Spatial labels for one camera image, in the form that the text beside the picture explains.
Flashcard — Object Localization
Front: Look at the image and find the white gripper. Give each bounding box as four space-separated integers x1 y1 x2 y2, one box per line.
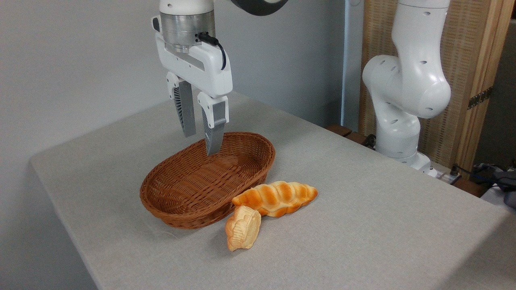
155 32 233 157

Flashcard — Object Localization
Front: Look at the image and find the small shell-shaped bread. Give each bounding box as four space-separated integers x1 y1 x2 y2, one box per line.
225 205 262 252

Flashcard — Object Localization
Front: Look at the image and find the brown wicker oval basket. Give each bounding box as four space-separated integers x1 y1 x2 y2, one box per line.
139 131 276 230

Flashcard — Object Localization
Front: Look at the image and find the long braided bread loaf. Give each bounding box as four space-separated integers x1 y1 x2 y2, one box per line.
232 181 318 218

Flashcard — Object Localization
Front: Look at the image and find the brown wooden block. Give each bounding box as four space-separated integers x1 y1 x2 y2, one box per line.
326 124 352 137

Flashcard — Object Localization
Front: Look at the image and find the grey tablecloth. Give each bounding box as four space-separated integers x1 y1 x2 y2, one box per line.
30 91 516 290

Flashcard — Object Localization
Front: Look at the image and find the white power strip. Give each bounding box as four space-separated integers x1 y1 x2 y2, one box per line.
437 167 462 185

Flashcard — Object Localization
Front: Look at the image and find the wooden woven folding screen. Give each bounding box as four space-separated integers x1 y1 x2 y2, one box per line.
359 0 516 170

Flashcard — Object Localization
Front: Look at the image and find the dark metal screen hinge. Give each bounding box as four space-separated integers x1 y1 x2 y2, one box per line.
468 87 493 110

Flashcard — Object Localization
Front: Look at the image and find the dark grey bag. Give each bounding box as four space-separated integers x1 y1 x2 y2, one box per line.
474 163 516 208

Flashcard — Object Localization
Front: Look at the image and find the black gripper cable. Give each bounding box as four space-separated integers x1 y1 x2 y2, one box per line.
198 32 227 71

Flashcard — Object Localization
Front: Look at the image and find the white vertical wall trim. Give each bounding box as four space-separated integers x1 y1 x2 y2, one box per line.
341 0 363 131

